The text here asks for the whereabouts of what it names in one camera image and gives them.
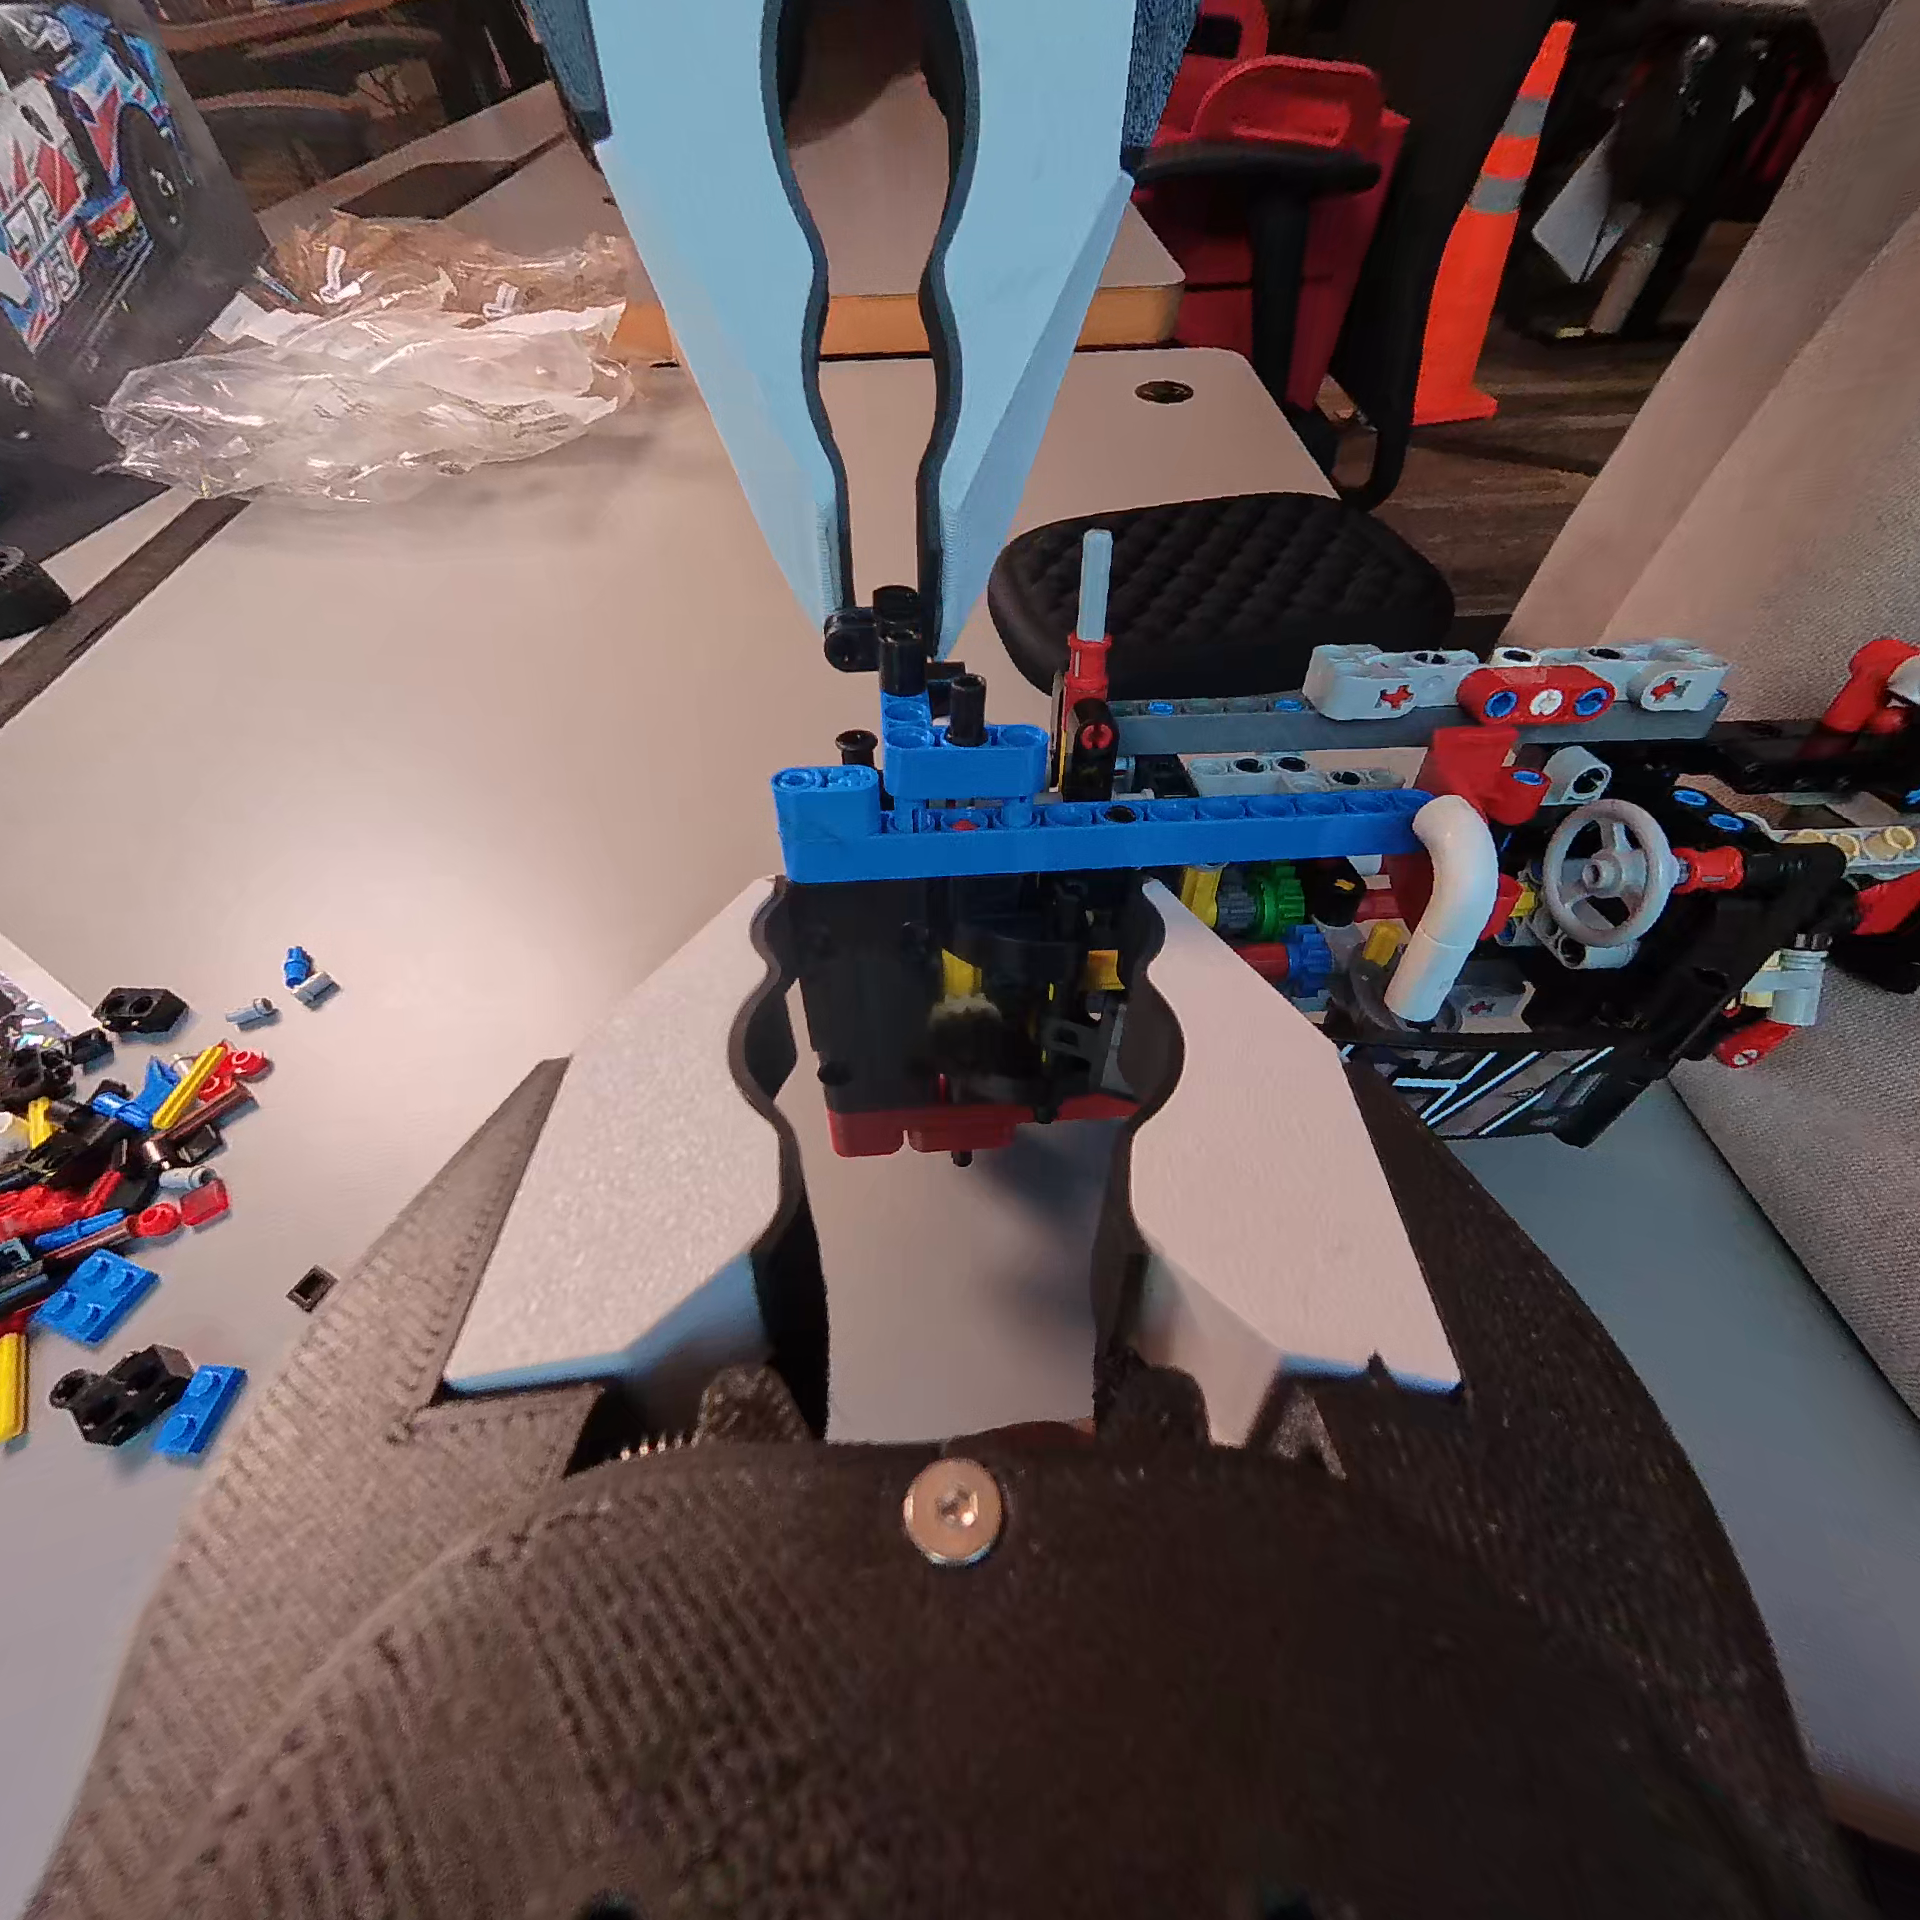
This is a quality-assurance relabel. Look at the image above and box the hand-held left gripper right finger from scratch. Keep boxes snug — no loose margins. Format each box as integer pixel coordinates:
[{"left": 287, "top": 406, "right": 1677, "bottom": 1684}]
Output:
[{"left": 1093, "top": 879, "right": 1463, "bottom": 1448}]

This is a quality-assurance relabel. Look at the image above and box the pile of mixed lego pieces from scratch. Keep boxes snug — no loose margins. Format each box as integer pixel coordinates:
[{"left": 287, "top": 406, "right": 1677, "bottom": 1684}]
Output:
[{"left": 0, "top": 945, "right": 339, "bottom": 1461}]

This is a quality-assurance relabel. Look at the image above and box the black quilted chair seat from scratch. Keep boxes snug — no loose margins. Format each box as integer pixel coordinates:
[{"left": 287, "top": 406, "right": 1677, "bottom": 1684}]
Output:
[{"left": 987, "top": 492, "right": 1460, "bottom": 707}]

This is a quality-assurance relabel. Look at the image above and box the red office chair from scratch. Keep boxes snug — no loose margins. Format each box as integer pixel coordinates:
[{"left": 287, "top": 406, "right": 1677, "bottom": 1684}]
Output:
[{"left": 1131, "top": 0, "right": 1420, "bottom": 414}]

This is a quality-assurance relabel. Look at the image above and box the black lego connector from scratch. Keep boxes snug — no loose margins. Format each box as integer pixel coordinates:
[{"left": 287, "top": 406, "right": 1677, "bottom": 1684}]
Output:
[{"left": 820, "top": 582, "right": 943, "bottom": 694}]

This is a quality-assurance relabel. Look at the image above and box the lego car model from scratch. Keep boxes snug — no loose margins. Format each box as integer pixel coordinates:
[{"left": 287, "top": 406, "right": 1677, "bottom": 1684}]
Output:
[{"left": 772, "top": 524, "right": 1920, "bottom": 1164}]

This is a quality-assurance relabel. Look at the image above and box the black rubber tyre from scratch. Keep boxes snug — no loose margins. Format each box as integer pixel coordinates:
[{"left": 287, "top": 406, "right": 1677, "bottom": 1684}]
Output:
[{"left": 0, "top": 544, "right": 78, "bottom": 643}]

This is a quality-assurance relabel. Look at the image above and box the clear plastic bag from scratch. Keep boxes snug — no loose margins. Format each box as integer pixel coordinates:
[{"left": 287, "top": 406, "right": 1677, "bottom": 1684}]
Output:
[{"left": 102, "top": 210, "right": 643, "bottom": 509}]

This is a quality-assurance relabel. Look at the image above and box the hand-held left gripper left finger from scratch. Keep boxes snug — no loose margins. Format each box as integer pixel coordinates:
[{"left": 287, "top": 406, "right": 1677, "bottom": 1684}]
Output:
[{"left": 442, "top": 879, "right": 835, "bottom": 1405}]

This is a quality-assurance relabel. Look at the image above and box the lego set box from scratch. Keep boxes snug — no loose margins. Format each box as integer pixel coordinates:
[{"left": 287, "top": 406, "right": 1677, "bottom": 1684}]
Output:
[{"left": 0, "top": 0, "right": 266, "bottom": 522}]

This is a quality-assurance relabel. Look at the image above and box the orange traffic cone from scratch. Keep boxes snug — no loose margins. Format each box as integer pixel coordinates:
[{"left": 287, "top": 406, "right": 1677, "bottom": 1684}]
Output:
[{"left": 1410, "top": 18, "right": 1579, "bottom": 433}]

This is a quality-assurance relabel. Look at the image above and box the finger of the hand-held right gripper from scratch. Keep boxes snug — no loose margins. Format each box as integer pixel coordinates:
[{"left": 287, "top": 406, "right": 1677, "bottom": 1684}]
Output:
[
  {"left": 590, "top": 0, "right": 860, "bottom": 636},
  {"left": 911, "top": 0, "right": 1138, "bottom": 666}
]

